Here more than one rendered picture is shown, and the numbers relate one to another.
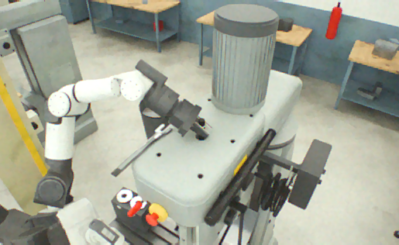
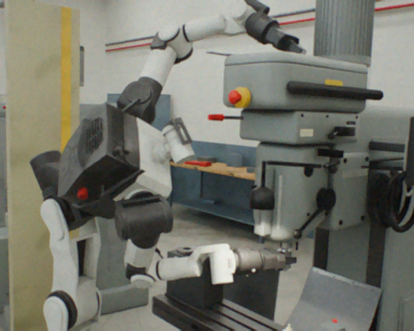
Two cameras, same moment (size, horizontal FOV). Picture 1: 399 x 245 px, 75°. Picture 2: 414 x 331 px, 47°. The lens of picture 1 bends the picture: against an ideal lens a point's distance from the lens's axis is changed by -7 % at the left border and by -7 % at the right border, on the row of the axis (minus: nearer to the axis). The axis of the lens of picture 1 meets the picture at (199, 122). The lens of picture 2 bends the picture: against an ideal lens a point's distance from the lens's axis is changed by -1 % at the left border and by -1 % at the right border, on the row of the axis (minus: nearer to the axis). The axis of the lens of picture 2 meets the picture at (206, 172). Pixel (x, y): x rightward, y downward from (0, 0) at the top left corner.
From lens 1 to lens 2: 1.21 m
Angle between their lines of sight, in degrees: 35
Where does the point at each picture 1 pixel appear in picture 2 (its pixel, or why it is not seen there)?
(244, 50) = not seen: outside the picture
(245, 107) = (344, 54)
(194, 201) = (279, 56)
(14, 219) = not seen: hidden behind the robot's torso
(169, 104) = (268, 21)
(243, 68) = (341, 9)
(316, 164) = not seen: outside the picture
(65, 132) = (165, 58)
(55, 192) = (141, 94)
